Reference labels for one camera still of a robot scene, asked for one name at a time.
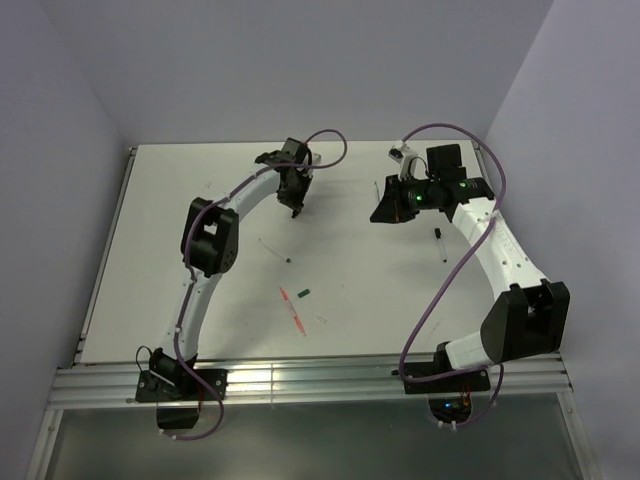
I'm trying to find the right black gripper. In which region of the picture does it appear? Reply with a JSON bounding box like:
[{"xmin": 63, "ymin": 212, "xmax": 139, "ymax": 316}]
[{"xmin": 370, "ymin": 172, "xmax": 440, "ymax": 224}]

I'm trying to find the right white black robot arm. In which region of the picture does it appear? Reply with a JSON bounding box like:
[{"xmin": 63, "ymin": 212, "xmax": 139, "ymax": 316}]
[{"xmin": 370, "ymin": 141, "xmax": 570, "ymax": 390}]

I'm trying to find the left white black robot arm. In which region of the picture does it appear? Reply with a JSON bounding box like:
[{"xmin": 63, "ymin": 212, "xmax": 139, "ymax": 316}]
[{"xmin": 135, "ymin": 138, "xmax": 321, "ymax": 403}]

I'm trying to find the red pen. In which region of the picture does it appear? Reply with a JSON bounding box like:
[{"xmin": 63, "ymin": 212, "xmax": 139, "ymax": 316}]
[{"xmin": 279, "ymin": 287, "xmax": 306, "ymax": 337}]

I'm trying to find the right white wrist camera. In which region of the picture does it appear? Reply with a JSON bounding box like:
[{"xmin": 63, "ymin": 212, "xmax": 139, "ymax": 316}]
[{"xmin": 388, "ymin": 140, "xmax": 426, "ymax": 181}]

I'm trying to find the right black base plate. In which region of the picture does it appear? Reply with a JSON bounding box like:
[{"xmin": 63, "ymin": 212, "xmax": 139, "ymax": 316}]
[{"xmin": 403, "ymin": 361, "xmax": 491, "ymax": 395}]

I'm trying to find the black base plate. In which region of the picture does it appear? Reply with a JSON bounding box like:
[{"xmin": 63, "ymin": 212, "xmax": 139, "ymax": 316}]
[
  {"xmin": 134, "ymin": 369, "xmax": 228, "ymax": 403},
  {"xmin": 403, "ymin": 361, "xmax": 491, "ymax": 395}
]

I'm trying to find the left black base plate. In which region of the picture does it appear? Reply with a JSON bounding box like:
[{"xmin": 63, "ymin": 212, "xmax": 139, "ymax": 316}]
[{"xmin": 134, "ymin": 369, "xmax": 228, "ymax": 403}]

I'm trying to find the black box under rail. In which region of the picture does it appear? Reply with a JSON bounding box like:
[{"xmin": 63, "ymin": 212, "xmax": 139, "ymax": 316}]
[{"xmin": 156, "ymin": 407, "xmax": 199, "ymax": 431}]

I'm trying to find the aluminium rail frame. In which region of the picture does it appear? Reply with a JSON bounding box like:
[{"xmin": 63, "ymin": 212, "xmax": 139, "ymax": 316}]
[{"xmin": 46, "ymin": 354, "xmax": 573, "ymax": 410}]

